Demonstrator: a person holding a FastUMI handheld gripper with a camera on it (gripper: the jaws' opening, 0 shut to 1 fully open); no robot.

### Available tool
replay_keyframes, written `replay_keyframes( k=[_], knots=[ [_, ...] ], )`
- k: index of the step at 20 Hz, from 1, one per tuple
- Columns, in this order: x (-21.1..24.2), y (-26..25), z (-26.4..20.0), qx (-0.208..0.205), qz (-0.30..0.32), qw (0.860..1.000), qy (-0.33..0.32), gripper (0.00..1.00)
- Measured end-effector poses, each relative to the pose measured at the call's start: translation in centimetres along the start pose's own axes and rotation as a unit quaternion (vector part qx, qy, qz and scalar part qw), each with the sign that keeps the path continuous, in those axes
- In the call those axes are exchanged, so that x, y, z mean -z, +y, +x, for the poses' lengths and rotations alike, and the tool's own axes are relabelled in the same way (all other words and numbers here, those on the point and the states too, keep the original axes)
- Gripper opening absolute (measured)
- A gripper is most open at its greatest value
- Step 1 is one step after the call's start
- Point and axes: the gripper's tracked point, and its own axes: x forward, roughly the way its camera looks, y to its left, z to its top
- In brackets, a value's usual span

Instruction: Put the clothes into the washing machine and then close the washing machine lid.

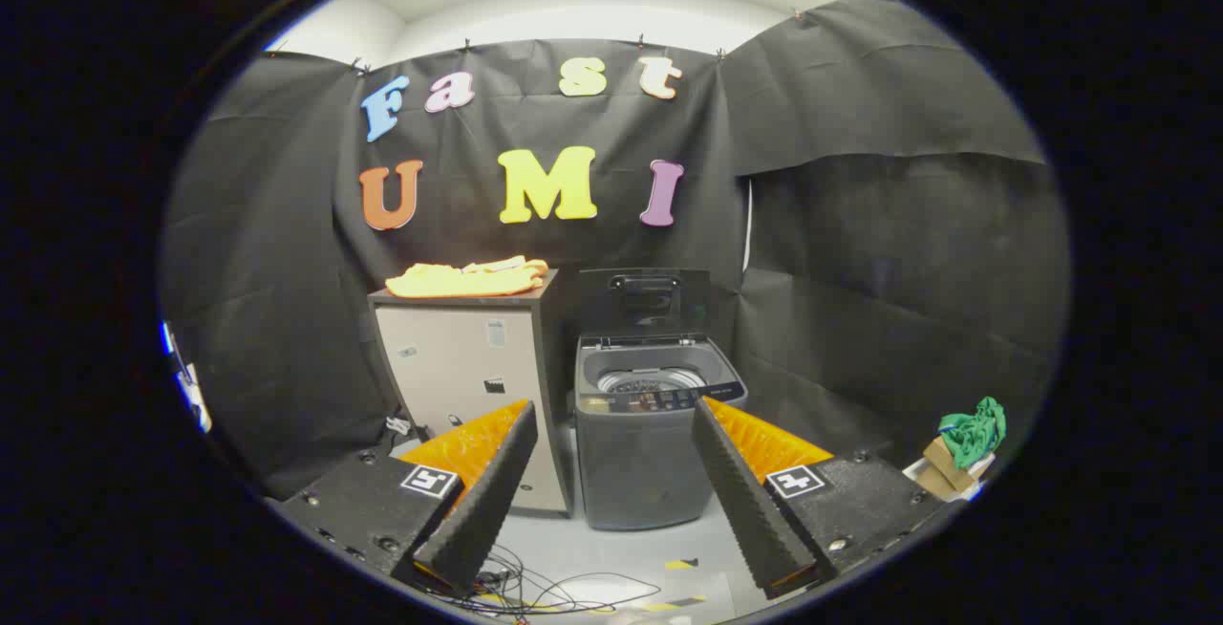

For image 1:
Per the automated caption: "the orange polo shirt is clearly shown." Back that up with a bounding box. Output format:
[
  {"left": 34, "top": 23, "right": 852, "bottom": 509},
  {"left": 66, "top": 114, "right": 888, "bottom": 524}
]
[{"left": 385, "top": 256, "right": 549, "bottom": 299}]

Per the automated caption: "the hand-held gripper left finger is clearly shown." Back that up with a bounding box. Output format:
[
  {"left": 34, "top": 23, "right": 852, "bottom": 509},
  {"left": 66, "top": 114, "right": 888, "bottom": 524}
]
[{"left": 277, "top": 399, "right": 539, "bottom": 597}]

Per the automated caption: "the grey cabinet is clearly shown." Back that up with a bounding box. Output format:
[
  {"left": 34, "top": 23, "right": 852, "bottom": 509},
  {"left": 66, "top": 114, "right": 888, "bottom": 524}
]
[{"left": 368, "top": 269, "right": 574, "bottom": 518}]

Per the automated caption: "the tangle of black cables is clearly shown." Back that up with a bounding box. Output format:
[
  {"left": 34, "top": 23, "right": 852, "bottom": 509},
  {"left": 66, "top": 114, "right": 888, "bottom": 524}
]
[{"left": 411, "top": 549, "right": 662, "bottom": 618}]

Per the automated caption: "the black backdrop cloth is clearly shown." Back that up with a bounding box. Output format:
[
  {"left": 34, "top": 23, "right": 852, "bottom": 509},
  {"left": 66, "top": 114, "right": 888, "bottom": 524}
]
[{"left": 161, "top": 0, "right": 1071, "bottom": 502}]

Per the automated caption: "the white and blue equipment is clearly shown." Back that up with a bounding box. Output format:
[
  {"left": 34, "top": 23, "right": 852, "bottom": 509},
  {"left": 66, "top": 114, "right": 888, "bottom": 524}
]
[{"left": 161, "top": 319, "right": 213, "bottom": 435}]

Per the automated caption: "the cardboard box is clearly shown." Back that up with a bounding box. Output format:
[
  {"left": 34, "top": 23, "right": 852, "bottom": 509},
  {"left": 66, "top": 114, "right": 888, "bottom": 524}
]
[{"left": 903, "top": 436, "right": 995, "bottom": 502}]

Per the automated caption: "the green cloth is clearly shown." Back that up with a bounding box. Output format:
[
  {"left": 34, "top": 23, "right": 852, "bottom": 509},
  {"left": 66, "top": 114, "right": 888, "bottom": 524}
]
[{"left": 938, "top": 397, "right": 1007, "bottom": 470}]

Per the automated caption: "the grey washing machine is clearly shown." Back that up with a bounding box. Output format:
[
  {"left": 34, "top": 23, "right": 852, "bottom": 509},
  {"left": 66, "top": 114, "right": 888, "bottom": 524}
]
[{"left": 573, "top": 334, "right": 748, "bottom": 532}]

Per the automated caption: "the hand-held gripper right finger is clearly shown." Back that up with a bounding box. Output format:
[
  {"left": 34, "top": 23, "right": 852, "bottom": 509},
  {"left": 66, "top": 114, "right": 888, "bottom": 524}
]
[{"left": 690, "top": 396, "right": 956, "bottom": 601}]

